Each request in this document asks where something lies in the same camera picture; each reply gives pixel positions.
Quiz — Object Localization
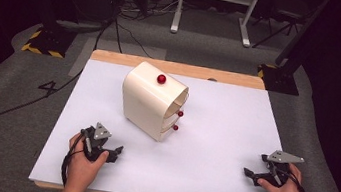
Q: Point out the wooden table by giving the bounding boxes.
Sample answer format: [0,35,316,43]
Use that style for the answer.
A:
[33,42,296,192]

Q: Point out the cream mini drawer cabinet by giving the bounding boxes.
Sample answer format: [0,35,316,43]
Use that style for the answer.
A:
[114,57,194,146]

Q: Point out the long black floor cable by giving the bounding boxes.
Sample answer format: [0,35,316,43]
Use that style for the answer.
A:
[0,0,128,168]

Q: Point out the bundle of floor cables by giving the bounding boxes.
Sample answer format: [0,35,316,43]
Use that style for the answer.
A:
[115,0,186,30]

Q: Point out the black stand base yellow stripes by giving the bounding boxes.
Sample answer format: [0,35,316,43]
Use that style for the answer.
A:
[20,22,79,61]
[254,61,304,97]

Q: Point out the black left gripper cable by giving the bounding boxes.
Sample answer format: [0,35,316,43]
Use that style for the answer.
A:
[58,126,91,190]

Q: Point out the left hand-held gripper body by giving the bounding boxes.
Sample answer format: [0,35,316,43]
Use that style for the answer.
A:
[77,119,124,165]

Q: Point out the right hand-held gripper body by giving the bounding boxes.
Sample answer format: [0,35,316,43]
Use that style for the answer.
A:
[256,147,307,192]

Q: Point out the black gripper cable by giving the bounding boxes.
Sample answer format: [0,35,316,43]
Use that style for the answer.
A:
[270,161,312,192]
[58,126,91,190]

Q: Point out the cream drawer with red knob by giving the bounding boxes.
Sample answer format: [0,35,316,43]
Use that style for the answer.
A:
[161,103,187,129]
[158,118,181,142]

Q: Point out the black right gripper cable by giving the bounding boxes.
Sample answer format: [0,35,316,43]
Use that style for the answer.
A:
[270,161,312,192]

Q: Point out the person's left hand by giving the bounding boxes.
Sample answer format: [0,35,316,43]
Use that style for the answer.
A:
[61,130,113,192]

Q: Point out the white table cover sheet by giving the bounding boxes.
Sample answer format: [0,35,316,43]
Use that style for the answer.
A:
[27,52,299,192]

